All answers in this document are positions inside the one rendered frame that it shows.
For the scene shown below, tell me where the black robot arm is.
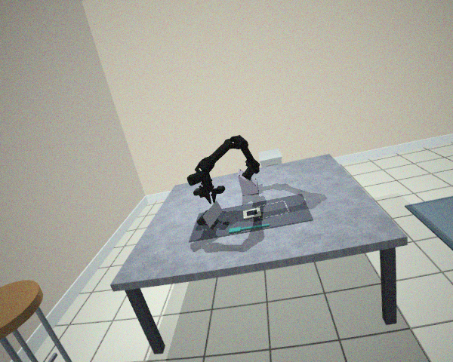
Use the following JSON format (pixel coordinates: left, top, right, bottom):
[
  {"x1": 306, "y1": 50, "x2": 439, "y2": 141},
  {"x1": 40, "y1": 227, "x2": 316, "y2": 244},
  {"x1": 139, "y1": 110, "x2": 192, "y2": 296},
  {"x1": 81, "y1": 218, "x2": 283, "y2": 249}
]
[{"x1": 187, "y1": 135, "x2": 260, "y2": 198}]

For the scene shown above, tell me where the white square tile with dark blue square center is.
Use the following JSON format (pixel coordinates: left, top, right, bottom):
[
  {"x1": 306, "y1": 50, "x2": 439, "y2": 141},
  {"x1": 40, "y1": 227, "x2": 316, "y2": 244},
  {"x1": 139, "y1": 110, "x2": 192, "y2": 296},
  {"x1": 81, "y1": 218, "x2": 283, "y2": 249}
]
[{"x1": 243, "y1": 208, "x2": 261, "y2": 219}]

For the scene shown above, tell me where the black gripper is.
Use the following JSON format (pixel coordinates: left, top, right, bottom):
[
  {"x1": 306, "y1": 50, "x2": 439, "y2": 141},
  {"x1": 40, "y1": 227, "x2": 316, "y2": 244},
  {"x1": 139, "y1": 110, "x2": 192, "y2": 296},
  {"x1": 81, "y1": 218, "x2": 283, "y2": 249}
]
[{"x1": 193, "y1": 179, "x2": 225, "y2": 204}]

